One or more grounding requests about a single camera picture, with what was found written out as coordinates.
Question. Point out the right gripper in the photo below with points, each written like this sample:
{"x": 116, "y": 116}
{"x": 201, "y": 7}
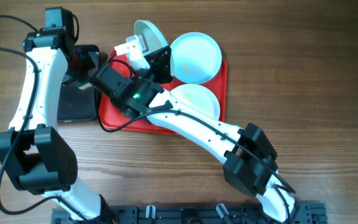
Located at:
{"x": 161, "y": 64}

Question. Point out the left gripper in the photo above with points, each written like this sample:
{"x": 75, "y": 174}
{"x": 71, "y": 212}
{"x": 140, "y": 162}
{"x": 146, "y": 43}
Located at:
{"x": 87, "y": 61}

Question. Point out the green and yellow sponge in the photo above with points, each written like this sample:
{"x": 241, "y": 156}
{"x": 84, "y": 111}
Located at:
{"x": 83, "y": 85}

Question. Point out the light blue plate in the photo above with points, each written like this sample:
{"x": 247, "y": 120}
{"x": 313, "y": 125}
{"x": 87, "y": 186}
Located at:
{"x": 150, "y": 37}
{"x": 196, "y": 58}

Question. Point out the white plate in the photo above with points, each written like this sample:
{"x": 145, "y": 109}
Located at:
{"x": 199, "y": 98}

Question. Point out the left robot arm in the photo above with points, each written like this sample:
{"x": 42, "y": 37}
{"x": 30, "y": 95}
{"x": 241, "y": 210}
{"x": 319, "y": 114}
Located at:
{"x": 32, "y": 153}

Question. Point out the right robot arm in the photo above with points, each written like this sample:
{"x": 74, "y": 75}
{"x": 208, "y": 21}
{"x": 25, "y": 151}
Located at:
{"x": 248, "y": 157}

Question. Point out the black rectangular tray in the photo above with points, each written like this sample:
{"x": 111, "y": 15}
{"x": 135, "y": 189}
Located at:
{"x": 75, "y": 104}

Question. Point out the red plastic tray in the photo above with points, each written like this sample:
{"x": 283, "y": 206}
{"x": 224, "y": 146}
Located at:
{"x": 111, "y": 118}

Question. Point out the light blue plate top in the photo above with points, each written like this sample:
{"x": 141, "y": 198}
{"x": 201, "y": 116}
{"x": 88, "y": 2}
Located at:
{"x": 196, "y": 58}

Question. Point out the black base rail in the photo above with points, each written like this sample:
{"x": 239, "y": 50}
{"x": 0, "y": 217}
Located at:
{"x": 304, "y": 212}

